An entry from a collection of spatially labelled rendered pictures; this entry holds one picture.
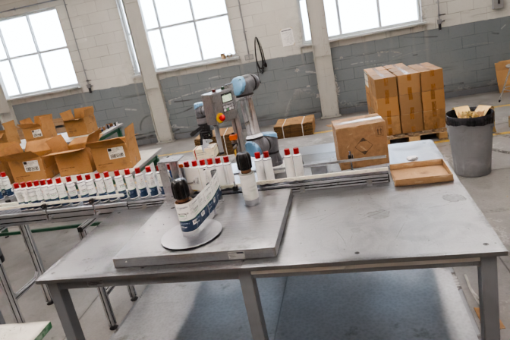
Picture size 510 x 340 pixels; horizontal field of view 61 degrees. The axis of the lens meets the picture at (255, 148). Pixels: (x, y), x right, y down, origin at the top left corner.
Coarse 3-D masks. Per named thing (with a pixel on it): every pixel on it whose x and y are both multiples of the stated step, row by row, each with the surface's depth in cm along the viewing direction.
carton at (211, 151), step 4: (212, 144) 326; (216, 144) 328; (196, 148) 325; (200, 148) 322; (204, 148) 320; (208, 148) 318; (212, 148) 317; (216, 148) 327; (196, 152) 320; (200, 152) 320; (204, 152) 319; (208, 152) 319; (212, 152) 318; (216, 152) 325; (196, 156) 321; (200, 156) 321; (204, 156) 320; (208, 156) 320; (212, 156) 319
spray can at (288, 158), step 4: (288, 148) 257; (284, 152) 258; (288, 152) 256; (284, 156) 258; (288, 156) 256; (284, 160) 259; (288, 160) 256; (292, 160) 258; (288, 164) 257; (292, 164) 258; (288, 168) 258; (292, 168) 258; (288, 172) 259; (292, 172) 259; (288, 176) 260; (292, 176) 259
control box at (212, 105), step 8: (208, 96) 257; (216, 96) 258; (232, 96) 266; (208, 104) 259; (216, 104) 258; (224, 104) 262; (208, 112) 262; (216, 112) 258; (224, 112) 262; (232, 112) 267; (208, 120) 264; (216, 120) 259
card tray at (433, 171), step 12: (396, 168) 261; (408, 168) 258; (420, 168) 255; (432, 168) 252; (444, 168) 248; (396, 180) 237; (408, 180) 236; (420, 180) 235; (432, 180) 233; (444, 180) 232
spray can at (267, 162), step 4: (264, 152) 259; (268, 152) 260; (264, 156) 260; (268, 156) 260; (264, 160) 259; (268, 160) 259; (264, 164) 260; (268, 164) 260; (264, 168) 263; (268, 168) 260; (272, 168) 262; (268, 172) 261; (272, 172) 262; (268, 176) 262; (272, 176) 262
